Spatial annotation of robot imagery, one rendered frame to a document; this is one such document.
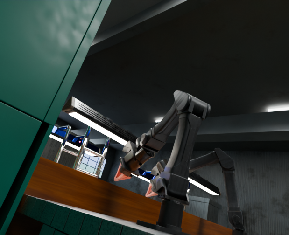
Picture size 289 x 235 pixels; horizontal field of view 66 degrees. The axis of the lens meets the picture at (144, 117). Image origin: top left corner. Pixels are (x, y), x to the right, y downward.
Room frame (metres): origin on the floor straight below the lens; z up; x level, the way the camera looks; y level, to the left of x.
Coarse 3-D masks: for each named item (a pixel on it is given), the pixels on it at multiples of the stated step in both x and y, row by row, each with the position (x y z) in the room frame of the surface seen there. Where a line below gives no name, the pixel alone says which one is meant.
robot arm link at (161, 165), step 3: (165, 159) 1.24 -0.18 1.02; (159, 162) 1.24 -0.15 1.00; (162, 162) 1.24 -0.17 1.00; (165, 162) 1.24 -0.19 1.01; (156, 165) 1.27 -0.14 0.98; (159, 165) 1.24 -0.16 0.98; (162, 165) 1.24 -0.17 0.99; (165, 165) 1.24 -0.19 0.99; (159, 168) 1.25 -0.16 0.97; (162, 168) 1.23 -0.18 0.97; (162, 171) 1.24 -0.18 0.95
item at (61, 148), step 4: (60, 128) 1.46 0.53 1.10; (64, 128) 1.43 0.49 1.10; (68, 128) 1.38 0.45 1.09; (68, 132) 1.38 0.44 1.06; (64, 136) 1.38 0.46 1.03; (68, 136) 1.39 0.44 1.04; (76, 136) 1.59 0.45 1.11; (80, 136) 1.54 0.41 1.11; (84, 136) 1.51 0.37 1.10; (64, 140) 1.37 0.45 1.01; (88, 140) 1.48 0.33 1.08; (64, 144) 1.38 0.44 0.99; (60, 148) 1.37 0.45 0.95; (64, 148) 1.39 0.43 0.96; (60, 152) 1.38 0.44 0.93; (68, 152) 1.42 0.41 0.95; (72, 152) 1.43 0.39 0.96; (84, 152) 1.49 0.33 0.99; (56, 156) 1.37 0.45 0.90; (56, 160) 1.38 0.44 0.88; (80, 160) 1.48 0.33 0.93; (80, 164) 1.50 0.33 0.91
